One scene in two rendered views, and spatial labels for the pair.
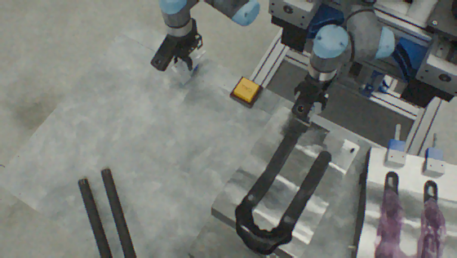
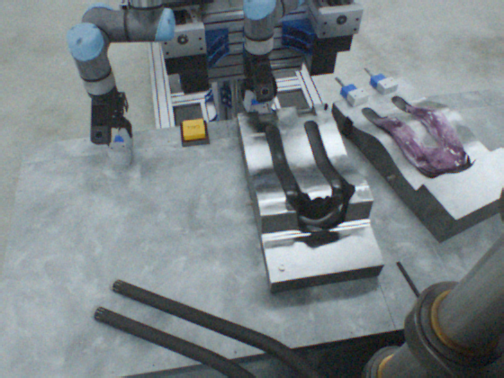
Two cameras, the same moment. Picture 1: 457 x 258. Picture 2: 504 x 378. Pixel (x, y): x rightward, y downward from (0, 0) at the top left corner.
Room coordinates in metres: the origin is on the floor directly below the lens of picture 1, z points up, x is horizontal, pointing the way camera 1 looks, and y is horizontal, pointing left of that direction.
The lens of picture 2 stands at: (-0.08, 0.44, 1.76)
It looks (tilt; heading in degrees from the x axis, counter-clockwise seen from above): 54 degrees down; 316
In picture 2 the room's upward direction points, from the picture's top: 1 degrees counter-clockwise
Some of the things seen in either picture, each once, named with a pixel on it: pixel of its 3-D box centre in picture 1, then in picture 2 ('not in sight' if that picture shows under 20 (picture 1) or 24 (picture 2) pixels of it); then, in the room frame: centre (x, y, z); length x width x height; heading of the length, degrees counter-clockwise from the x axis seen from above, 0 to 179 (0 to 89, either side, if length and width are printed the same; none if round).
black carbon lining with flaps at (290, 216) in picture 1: (283, 191); (307, 165); (0.32, -0.14, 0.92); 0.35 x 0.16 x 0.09; 145
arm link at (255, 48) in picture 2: (321, 64); (257, 40); (0.61, -0.26, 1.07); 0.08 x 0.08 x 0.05
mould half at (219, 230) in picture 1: (275, 198); (302, 182); (0.31, -0.12, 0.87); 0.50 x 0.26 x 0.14; 145
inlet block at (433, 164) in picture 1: (433, 153); (376, 80); (0.42, -0.59, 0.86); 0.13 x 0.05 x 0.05; 162
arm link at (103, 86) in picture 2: (177, 22); (97, 79); (0.77, 0.12, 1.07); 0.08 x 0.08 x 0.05
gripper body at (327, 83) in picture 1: (318, 78); (257, 64); (0.61, -0.27, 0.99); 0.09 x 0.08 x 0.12; 143
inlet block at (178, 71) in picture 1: (191, 64); (122, 140); (0.79, 0.10, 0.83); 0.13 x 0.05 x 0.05; 134
